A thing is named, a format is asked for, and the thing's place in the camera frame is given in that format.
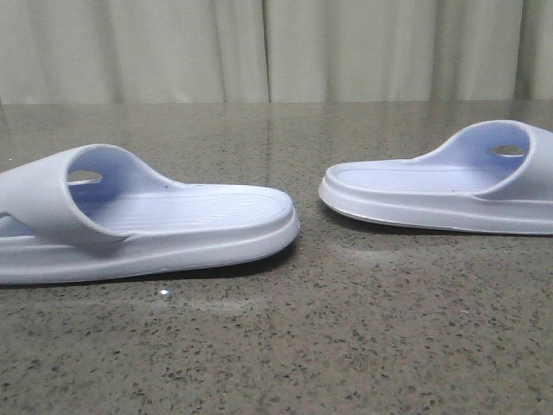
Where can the pale grey-green curtain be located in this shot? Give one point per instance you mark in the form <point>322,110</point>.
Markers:
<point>91,52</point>

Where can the light blue slipper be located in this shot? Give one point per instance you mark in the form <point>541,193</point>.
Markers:
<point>99,212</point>
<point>490,177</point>

